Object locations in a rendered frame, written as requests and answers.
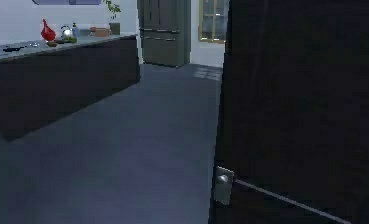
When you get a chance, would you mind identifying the dark kitchen counter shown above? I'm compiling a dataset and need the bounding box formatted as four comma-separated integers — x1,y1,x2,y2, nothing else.
0,32,141,142

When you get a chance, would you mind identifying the green house plant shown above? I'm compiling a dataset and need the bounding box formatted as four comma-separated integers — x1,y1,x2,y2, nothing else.
103,0,122,36

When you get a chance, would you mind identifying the wooden framed window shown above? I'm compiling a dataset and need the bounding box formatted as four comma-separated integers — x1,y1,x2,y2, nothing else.
198,0,230,44

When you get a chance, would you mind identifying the grey fridge handle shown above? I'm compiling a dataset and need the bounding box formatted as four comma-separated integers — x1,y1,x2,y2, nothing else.
141,35,177,42
139,27,181,34

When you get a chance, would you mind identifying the silver kettle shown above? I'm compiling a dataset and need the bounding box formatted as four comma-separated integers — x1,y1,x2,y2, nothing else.
60,24,74,40

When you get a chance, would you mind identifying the black pan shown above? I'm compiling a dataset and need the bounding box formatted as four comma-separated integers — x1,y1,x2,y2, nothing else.
2,45,26,53

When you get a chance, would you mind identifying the dark wooden room door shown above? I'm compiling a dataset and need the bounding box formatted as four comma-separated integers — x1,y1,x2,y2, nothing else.
207,0,369,224

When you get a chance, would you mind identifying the red vase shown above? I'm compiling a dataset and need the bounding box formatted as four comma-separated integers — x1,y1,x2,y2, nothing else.
40,18,57,42

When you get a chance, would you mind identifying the grey fridge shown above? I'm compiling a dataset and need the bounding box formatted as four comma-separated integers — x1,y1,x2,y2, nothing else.
137,0,192,69

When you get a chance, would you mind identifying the silver door handle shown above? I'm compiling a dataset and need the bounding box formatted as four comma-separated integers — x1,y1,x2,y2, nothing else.
213,165,353,224

